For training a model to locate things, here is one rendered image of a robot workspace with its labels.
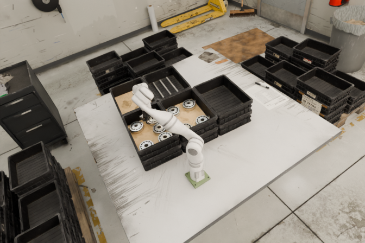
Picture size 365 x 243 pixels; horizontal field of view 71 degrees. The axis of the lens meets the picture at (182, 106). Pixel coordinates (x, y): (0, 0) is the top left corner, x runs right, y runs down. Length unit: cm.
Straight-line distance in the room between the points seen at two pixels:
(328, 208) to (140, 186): 157
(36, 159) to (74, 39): 273
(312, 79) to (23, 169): 285
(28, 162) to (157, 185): 134
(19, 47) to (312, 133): 430
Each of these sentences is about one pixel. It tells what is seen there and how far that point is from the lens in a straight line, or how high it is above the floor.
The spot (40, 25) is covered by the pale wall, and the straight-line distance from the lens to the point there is 479.
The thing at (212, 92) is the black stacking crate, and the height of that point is 83.
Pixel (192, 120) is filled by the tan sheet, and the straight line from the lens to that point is 192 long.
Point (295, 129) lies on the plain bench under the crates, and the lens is 207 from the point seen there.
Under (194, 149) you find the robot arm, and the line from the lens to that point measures 148.
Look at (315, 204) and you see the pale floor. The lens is 257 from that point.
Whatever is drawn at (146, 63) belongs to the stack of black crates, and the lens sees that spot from 330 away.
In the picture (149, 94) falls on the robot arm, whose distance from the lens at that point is 140.
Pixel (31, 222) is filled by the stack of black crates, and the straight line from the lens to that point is 246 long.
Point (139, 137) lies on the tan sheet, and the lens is 190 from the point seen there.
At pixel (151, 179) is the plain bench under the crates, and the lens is 182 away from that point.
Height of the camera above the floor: 220
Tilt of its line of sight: 42 degrees down
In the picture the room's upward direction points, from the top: 10 degrees counter-clockwise
